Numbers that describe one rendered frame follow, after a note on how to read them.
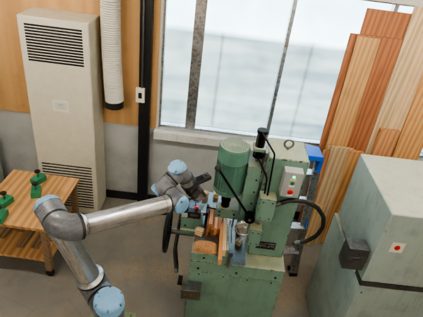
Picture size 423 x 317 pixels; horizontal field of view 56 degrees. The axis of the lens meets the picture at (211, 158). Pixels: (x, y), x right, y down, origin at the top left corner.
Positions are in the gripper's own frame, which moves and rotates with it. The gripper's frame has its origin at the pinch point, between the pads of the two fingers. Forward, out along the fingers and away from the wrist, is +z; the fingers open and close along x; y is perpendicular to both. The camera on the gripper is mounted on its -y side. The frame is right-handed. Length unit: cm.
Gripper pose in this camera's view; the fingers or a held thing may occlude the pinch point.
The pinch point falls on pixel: (205, 196)
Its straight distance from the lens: 232.5
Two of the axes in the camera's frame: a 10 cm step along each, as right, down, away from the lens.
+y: -7.2, 6.8, -1.4
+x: 5.9, 4.9, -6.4
